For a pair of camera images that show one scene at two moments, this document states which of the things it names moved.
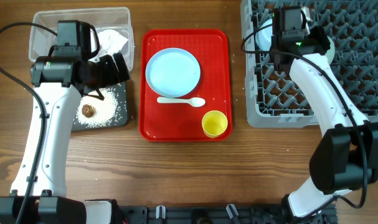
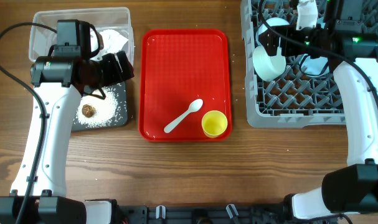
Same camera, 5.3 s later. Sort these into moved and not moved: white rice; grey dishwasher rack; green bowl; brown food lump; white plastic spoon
Moved: green bowl; white plastic spoon
Not moved: white rice; brown food lump; grey dishwasher rack
